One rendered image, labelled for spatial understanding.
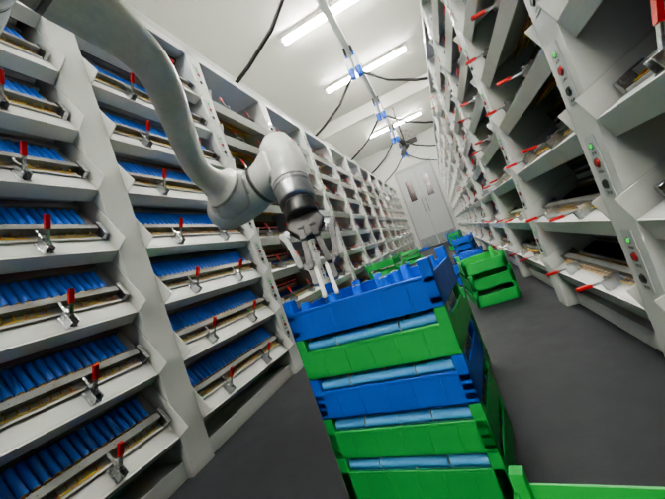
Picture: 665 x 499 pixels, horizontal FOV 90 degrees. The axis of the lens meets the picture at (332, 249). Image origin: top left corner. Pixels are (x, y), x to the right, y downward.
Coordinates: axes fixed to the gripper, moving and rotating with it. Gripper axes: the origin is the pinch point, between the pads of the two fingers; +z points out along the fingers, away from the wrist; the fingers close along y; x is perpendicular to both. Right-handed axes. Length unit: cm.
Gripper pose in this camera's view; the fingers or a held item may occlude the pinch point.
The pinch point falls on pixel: (327, 282)
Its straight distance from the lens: 67.0
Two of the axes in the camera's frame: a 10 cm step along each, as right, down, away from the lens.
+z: 3.2, 8.3, -4.6
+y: -9.4, 3.4, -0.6
